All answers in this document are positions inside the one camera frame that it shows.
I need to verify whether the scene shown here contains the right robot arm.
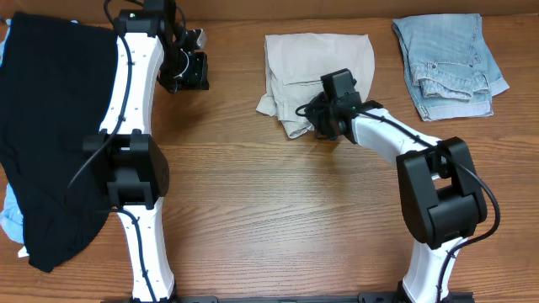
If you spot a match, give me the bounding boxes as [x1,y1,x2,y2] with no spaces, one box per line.
[296,69,488,302]

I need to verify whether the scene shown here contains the light blue garment underneath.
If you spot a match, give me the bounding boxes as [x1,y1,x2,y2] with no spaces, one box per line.
[1,184,24,244]

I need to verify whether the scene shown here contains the folded light blue jeans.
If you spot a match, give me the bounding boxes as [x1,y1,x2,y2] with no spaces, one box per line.
[392,13,510,121]

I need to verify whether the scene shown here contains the beige khaki shorts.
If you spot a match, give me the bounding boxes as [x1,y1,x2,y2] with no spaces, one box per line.
[256,33,375,139]

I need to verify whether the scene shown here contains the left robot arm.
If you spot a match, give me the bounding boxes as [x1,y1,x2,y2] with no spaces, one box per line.
[82,0,210,302]

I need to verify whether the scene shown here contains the black garment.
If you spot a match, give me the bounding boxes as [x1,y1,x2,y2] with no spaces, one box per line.
[1,13,118,273]

